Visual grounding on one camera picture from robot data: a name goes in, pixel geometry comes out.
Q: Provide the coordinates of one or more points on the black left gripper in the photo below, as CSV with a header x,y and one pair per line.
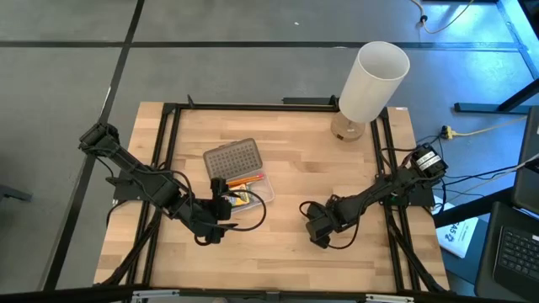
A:
x,y
220,200

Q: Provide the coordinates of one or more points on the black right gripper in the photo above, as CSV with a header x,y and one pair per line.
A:
x,y
328,210

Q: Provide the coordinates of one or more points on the yellow green crayon box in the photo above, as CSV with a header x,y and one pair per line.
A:
x,y
239,198

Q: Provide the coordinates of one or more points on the orange pencil pink eraser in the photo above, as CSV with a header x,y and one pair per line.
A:
x,y
242,184

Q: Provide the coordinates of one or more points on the orange pencil red eraser cap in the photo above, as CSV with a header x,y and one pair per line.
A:
x,y
248,178

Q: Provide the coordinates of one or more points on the translucent plastic pencil case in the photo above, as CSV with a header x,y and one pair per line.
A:
x,y
233,160

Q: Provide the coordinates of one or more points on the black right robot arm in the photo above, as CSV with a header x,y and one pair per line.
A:
x,y
379,189

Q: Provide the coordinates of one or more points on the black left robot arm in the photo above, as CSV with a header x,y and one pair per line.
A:
x,y
126,164

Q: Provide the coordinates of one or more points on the white booklet blue print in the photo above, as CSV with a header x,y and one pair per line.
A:
x,y
459,240

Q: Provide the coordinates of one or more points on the black diagonal bar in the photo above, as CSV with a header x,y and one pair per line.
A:
x,y
463,210

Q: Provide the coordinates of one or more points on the white shade wooden base lamp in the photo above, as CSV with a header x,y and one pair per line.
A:
x,y
370,84

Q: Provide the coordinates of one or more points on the black laptop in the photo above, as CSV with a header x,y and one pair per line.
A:
x,y
518,252

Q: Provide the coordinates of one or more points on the black floor stand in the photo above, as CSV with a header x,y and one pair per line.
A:
x,y
476,108

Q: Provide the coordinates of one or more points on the dark grey furniture leg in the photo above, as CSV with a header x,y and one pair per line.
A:
x,y
14,194

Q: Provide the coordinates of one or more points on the black flat panel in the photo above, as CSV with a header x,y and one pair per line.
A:
x,y
528,168

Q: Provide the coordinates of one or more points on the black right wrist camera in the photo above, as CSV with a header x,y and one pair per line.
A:
x,y
318,229

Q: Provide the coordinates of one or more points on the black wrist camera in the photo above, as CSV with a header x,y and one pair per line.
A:
x,y
318,229
222,212

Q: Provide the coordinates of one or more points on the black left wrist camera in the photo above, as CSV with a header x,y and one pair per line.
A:
x,y
222,212

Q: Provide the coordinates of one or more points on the black aluminium table frame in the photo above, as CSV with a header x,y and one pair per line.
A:
x,y
252,107

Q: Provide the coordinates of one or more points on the silver metal bracket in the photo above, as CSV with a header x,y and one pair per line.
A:
x,y
389,299
156,294

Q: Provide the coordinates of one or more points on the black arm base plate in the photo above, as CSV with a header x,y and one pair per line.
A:
x,y
126,191
421,198

